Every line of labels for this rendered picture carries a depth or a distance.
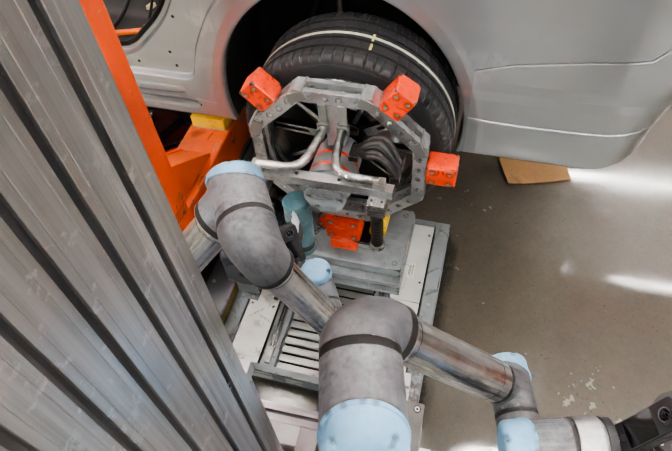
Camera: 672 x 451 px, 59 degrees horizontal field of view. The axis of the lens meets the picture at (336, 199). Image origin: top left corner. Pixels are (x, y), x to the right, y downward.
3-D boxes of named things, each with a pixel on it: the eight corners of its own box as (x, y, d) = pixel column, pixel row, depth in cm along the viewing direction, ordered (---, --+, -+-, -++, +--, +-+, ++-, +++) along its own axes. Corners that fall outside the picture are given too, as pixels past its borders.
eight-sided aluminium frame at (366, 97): (424, 215, 201) (434, 91, 159) (421, 231, 197) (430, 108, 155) (272, 190, 212) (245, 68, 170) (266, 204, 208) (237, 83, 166)
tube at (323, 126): (331, 131, 172) (328, 103, 164) (312, 180, 161) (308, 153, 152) (273, 123, 176) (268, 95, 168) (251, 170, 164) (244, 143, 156)
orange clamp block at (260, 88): (284, 85, 173) (260, 65, 169) (275, 103, 168) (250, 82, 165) (270, 96, 178) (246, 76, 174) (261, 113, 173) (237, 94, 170)
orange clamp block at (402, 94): (402, 104, 167) (422, 86, 160) (397, 123, 162) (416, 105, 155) (382, 90, 165) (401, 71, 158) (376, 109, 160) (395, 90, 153)
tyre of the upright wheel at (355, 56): (503, 105, 188) (344, -35, 165) (496, 158, 174) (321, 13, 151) (372, 185, 236) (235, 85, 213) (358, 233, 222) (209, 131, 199)
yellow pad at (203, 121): (239, 106, 226) (237, 96, 222) (226, 131, 218) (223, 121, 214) (206, 102, 229) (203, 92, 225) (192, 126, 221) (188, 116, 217)
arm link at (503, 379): (303, 286, 90) (491, 374, 116) (301, 354, 83) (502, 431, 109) (357, 254, 83) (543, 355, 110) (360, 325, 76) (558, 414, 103)
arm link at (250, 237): (272, 244, 102) (366, 339, 139) (259, 197, 108) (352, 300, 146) (214, 274, 103) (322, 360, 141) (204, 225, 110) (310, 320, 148)
